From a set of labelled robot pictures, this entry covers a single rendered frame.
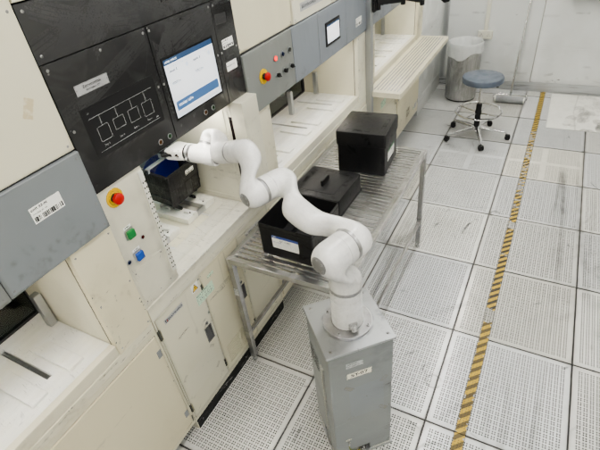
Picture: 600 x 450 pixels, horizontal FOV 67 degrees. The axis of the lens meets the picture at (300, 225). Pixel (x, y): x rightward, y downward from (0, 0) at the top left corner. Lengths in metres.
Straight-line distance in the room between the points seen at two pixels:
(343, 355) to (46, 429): 1.00
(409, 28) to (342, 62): 1.51
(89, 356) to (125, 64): 1.01
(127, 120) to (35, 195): 0.38
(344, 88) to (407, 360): 1.93
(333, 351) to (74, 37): 1.29
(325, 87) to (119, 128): 2.16
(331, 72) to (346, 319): 2.15
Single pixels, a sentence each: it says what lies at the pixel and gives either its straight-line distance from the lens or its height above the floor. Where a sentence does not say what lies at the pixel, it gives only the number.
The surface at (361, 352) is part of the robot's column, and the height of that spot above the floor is 0.73.
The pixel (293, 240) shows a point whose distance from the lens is 1.97.
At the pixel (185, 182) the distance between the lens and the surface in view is 2.25.
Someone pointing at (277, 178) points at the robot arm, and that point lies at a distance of 1.68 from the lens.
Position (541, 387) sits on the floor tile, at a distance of 2.68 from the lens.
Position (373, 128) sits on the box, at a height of 1.01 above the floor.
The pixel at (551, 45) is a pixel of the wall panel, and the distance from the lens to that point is 5.82.
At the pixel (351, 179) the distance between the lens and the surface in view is 2.40.
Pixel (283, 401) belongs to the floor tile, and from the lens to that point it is 2.51.
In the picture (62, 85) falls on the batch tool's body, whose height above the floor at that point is 1.74.
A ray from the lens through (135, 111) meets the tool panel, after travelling 1.63.
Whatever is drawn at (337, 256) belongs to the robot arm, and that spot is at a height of 1.16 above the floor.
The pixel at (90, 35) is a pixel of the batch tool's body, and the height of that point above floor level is 1.83.
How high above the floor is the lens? 2.11
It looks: 37 degrees down
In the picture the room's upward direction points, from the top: 7 degrees counter-clockwise
